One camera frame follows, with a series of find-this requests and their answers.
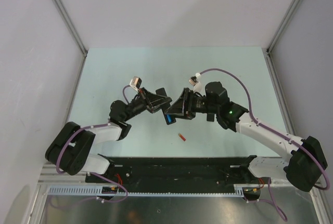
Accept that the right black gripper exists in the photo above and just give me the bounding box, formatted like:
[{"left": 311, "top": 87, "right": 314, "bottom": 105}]
[{"left": 165, "top": 88, "right": 219, "bottom": 120}]

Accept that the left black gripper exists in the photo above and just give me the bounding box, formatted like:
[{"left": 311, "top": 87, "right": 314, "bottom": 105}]
[{"left": 122, "top": 87, "right": 171, "bottom": 122}]

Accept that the blue AAA battery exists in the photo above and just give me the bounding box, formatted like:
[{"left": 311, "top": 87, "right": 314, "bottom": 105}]
[{"left": 166, "top": 115, "right": 173, "bottom": 124}]

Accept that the black remote control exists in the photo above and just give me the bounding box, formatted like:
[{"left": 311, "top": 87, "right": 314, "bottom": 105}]
[{"left": 156, "top": 88, "right": 176, "bottom": 125}]

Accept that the red orange AAA battery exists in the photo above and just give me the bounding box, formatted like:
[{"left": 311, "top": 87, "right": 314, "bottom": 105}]
[{"left": 178, "top": 133, "right": 186, "bottom": 141}]

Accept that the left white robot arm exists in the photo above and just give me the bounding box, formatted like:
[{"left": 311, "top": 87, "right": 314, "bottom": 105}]
[{"left": 45, "top": 88, "right": 172, "bottom": 182}]

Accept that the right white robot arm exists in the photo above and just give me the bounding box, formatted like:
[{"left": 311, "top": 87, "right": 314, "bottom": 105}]
[{"left": 165, "top": 82, "right": 328, "bottom": 192}]

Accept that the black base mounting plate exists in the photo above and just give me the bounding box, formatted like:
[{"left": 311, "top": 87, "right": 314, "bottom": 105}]
[{"left": 85, "top": 155, "right": 268, "bottom": 193}]

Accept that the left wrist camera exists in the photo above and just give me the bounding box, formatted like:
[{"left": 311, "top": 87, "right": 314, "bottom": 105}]
[{"left": 129, "top": 76, "right": 142, "bottom": 91}]

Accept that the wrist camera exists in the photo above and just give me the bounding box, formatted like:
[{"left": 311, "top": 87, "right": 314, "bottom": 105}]
[
  {"left": 189, "top": 73, "right": 202, "bottom": 93},
  {"left": 129, "top": 76, "right": 142, "bottom": 91}
]

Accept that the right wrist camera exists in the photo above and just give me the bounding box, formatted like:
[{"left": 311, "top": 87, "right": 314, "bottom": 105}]
[{"left": 189, "top": 73, "right": 202, "bottom": 93}]

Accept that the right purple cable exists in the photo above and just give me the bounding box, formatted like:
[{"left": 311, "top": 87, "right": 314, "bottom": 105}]
[{"left": 199, "top": 68, "right": 328, "bottom": 221}]

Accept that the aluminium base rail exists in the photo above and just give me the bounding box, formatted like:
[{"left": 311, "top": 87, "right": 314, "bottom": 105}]
[{"left": 38, "top": 164, "right": 91, "bottom": 186}]

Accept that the left aluminium frame post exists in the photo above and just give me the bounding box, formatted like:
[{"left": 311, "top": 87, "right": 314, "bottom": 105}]
[{"left": 52, "top": 0, "right": 88, "bottom": 57}]

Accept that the aluminium frame post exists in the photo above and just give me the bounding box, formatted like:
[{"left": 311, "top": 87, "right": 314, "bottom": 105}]
[
  {"left": 52, "top": 0, "right": 88, "bottom": 57},
  {"left": 266, "top": 0, "right": 303, "bottom": 56}
]

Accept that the white slotted cable duct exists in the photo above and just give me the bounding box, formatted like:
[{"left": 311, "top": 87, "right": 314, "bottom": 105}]
[{"left": 47, "top": 185, "right": 260, "bottom": 197}]

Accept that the right aluminium frame post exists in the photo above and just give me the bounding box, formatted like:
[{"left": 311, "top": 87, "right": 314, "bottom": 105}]
[{"left": 266, "top": 0, "right": 303, "bottom": 56}]

